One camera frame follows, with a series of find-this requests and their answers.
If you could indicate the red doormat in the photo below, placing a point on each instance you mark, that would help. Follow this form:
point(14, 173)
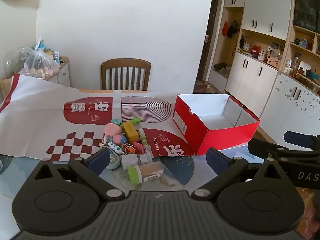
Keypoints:
point(201, 88)

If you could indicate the wooden chair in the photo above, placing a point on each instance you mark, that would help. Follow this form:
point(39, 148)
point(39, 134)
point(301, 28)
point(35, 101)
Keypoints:
point(126, 66)

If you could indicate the silver can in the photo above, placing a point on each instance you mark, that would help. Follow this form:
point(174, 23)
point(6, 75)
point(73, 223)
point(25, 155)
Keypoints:
point(135, 159)

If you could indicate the dark wooden door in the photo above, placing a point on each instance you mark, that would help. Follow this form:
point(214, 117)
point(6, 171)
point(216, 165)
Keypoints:
point(212, 17)

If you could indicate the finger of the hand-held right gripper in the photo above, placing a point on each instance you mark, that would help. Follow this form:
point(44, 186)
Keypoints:
point(262, 148)
point(297, 139)

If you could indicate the group of small bottles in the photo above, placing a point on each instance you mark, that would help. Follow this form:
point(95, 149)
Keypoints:
point(47, 50)

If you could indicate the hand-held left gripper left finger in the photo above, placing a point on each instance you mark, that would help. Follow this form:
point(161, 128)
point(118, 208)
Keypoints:
point(99, 160)

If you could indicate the pink binder clip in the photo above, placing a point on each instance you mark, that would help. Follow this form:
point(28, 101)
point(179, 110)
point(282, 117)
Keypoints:
point(139, 146)

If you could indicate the red cardboard box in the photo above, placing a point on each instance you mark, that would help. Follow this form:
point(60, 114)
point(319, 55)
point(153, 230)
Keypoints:
point(225, 136)

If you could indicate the yellow block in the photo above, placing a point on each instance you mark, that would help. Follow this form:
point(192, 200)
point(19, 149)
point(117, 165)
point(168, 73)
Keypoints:
point(130, 131)

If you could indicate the correction tape dispenser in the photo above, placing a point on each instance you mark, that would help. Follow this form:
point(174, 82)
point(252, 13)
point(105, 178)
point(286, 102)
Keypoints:
point(114, 161)

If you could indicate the clear plastic bag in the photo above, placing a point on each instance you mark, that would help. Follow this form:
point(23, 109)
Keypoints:
point(40, 62)

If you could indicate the pink toy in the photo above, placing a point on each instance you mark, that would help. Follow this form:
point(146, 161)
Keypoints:
point(112, 129)

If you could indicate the row of shelf ornaments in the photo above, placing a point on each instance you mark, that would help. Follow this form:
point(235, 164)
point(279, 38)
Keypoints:
point(262, 51)

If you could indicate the red hat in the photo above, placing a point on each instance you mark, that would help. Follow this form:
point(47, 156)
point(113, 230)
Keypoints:
point(224, 28)

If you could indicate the printed paper table cover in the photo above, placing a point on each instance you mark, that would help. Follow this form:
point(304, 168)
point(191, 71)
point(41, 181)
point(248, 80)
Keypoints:
point(50, 105)

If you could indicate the green marker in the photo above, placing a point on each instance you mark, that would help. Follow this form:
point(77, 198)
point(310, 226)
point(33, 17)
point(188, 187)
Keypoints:
point(135, 120)

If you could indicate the round teal eraser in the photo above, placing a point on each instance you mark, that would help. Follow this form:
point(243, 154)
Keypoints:
point(115, 122)

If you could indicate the clear plastic container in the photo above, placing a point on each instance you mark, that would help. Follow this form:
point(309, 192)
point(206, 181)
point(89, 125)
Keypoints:
point(12, 62)

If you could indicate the white and green glue stick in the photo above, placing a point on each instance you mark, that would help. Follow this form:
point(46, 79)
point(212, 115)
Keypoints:
point(142, 133)

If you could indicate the black shoes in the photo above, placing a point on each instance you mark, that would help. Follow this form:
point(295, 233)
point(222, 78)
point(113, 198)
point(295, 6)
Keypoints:
point(220, 66)

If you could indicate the green-capped toothpick jar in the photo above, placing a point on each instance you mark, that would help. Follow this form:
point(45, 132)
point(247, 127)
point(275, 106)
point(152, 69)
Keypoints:
point(150, 171)

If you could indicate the orange round charm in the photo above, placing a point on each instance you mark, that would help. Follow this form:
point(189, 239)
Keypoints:
point(130, 150)

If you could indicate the white wall cabinet unit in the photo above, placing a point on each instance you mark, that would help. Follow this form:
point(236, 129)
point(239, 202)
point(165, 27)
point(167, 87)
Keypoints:
point(255, 80)

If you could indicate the pink and blue eraser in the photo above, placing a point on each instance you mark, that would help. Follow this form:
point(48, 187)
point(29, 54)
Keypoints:
point(120, 138)

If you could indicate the black hat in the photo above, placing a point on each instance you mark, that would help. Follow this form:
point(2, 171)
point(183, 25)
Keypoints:
point(233, 29)

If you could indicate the small white drawer cabinet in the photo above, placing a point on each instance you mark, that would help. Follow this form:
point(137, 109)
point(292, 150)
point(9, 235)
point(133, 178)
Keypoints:
point(63, 73)

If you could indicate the blue pot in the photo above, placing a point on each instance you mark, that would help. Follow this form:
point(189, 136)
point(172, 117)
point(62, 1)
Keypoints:
point(311, 73)

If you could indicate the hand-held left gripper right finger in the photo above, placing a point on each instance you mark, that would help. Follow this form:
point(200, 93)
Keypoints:
point(217, 161)

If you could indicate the pair of beige slippers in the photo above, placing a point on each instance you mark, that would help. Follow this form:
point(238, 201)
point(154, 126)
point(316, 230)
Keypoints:
point(208, 87)

